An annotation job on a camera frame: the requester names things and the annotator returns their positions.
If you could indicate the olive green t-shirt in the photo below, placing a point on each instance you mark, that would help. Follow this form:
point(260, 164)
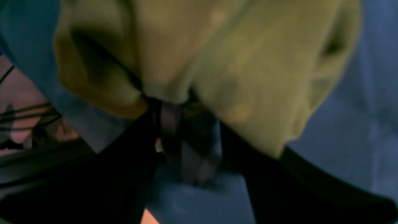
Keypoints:
point(261, 66)

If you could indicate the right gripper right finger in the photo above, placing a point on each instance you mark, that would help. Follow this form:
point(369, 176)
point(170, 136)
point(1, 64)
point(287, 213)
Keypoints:
point(291, 190)

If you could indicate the blue table cloth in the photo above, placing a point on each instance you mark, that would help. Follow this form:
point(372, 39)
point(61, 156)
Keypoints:
point(352, 135)

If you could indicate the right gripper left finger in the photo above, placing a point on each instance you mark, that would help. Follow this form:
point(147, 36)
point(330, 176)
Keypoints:
point(68, 183)

